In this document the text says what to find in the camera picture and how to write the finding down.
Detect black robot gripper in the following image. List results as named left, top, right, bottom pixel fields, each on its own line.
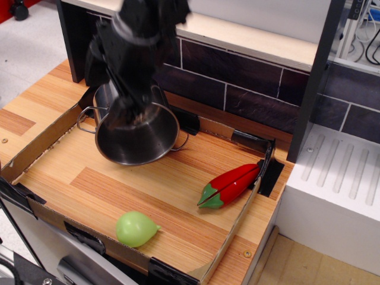
left=84, top=21, right=178, bottom=126

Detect stainless steel pot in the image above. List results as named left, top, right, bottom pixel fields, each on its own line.
left=77, top=82, right=189, bottom=166

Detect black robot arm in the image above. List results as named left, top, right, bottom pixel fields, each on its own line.
left=85, top=1, right=190, bottom=129

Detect cardboard fence with black tape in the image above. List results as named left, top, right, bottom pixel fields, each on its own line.
left=1, top=76, right=292, bottom=284

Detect green toy pear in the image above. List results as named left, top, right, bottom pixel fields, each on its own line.
left=116, top=211, right=161, bottom=248

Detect red toy chili pepper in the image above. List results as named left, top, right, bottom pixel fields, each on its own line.
left=197, top=164, right=261, bottom=209

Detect white toy sink drainboard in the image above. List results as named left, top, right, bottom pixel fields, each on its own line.
left=275, top=125, right=379, bottom=274

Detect wooden shelf with dark frame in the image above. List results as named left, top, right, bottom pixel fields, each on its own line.
left=58, top=1, right=337, bottom=162

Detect black cables in background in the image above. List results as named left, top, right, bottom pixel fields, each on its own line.
left=350, top=0, right=380, bottom=65

